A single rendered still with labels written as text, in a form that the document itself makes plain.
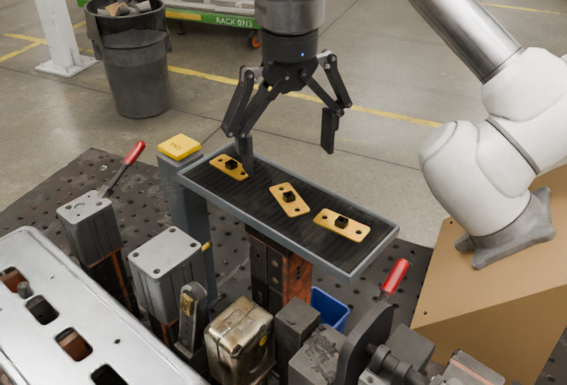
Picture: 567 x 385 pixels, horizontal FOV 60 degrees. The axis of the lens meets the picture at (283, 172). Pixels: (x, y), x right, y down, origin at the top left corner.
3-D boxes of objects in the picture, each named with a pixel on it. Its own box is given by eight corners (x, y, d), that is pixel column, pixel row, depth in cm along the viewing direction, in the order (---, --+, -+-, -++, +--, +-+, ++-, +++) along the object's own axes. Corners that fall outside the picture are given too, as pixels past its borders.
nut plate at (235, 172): (207, 163, 89) (207, 158, 88) (224, 154, 91) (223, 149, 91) (240, 181, 85) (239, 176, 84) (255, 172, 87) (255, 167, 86)
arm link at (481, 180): (457, 219, 115) (396, 152, 112) (523, 170, 110) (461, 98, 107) (477, 249, 100) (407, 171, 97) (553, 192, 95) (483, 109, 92)
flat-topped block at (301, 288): (252, 360, 108) (242, 204, 82) (276, 336, 113) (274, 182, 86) (287, 387, 103) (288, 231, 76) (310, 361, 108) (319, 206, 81)
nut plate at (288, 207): (267, 188, 83) (267, 183, 82) (288, 182, 84) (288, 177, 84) (289, 219, 77) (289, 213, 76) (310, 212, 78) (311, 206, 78)
